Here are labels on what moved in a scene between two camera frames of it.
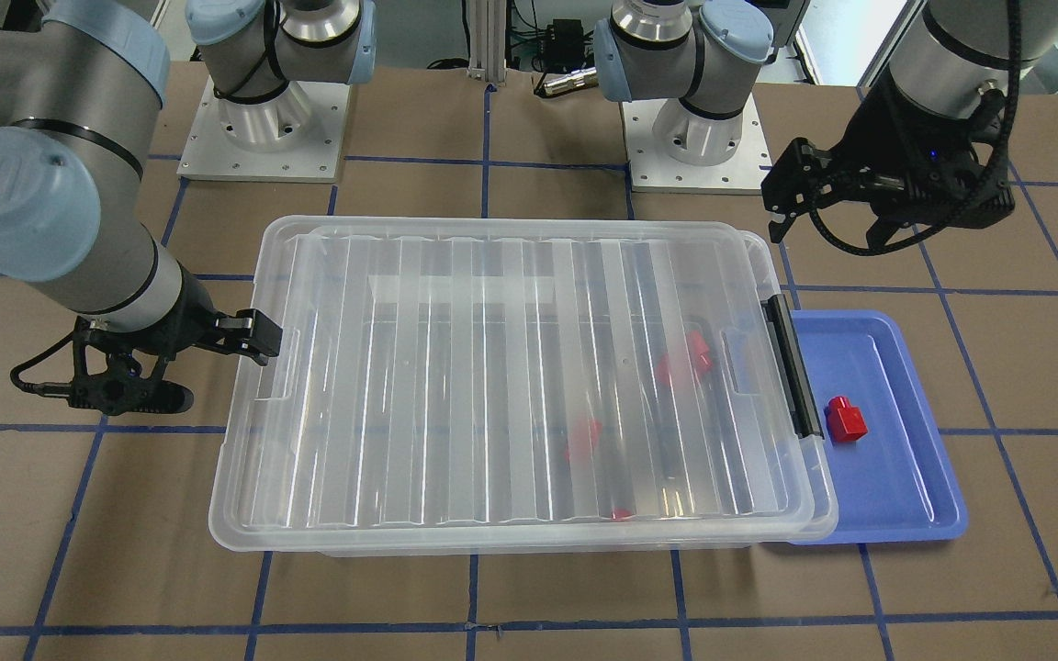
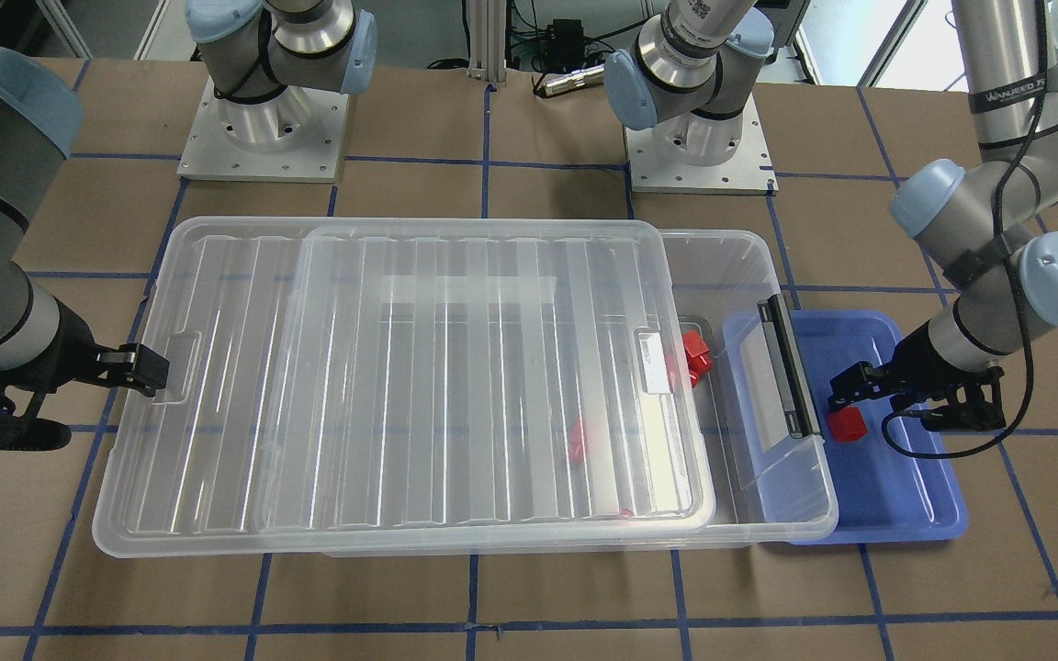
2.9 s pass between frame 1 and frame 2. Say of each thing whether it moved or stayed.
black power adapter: stayed
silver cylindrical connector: stayed
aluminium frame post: stayed
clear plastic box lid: moved
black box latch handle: stayed
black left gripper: moved
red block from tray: stayed
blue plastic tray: stayed
